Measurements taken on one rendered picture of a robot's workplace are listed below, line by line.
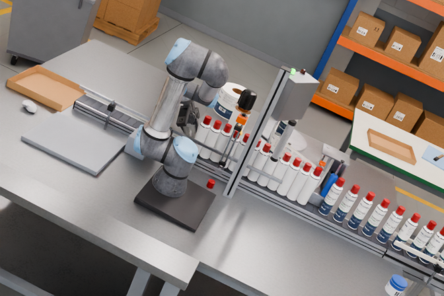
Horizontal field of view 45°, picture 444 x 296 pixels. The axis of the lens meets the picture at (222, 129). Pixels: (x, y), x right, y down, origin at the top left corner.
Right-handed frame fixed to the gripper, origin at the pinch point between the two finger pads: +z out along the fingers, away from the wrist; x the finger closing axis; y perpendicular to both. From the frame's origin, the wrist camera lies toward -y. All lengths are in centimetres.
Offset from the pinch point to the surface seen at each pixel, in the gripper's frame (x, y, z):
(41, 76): 80, 9, -34
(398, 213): -94, -1, 40
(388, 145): -92, 143, 69
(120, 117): 34.9, -0.1, -13.3
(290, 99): -52, -16, -23
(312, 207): -55, 0, 38
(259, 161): -32.8, -2.3, 11.4
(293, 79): -54, -16, -31
